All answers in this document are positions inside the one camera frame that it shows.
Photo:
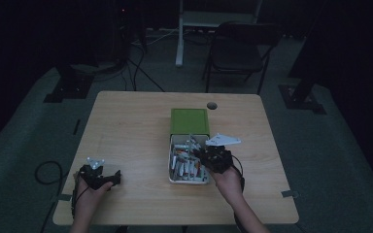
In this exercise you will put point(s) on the person's right hand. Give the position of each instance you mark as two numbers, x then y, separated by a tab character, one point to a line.
228	186

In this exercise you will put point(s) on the grey tape piece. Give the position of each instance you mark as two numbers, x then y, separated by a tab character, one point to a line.
64	197
289	194

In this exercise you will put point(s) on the small white snack packet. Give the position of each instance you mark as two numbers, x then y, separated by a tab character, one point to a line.
193	142

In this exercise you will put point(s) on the black folding chair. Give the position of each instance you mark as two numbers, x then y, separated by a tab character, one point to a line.
236	55

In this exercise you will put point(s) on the black stand base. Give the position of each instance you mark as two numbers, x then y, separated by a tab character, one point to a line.
301	100
69	85

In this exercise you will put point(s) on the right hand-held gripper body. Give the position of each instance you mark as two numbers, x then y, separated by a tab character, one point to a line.
220	158

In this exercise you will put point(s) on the small black floor strip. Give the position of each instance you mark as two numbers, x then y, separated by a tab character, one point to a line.
76	126

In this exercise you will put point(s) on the person's left hand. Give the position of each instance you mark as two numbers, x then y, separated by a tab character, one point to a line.
89	199

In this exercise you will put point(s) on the dark equipment tower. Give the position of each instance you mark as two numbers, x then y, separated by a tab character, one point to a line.
123	29

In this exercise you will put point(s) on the round dark table grommet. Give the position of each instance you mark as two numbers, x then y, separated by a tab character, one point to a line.
211	105

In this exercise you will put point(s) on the pile of small packets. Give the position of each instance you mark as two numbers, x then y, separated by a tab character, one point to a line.
186	166

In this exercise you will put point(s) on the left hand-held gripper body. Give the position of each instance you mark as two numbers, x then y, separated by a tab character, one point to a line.
94	178

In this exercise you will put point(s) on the white drawer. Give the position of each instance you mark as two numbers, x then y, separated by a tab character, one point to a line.
172	152

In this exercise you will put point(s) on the white desk frame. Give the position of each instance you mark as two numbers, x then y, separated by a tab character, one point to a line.
187	19

